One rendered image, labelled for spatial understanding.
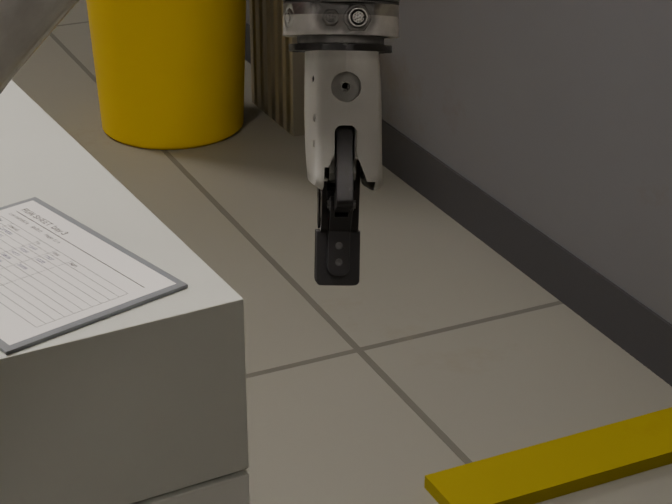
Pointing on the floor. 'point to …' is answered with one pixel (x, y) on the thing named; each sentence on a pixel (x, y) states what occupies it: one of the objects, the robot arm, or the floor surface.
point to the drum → (169, 70)
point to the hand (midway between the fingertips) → (337, 257)
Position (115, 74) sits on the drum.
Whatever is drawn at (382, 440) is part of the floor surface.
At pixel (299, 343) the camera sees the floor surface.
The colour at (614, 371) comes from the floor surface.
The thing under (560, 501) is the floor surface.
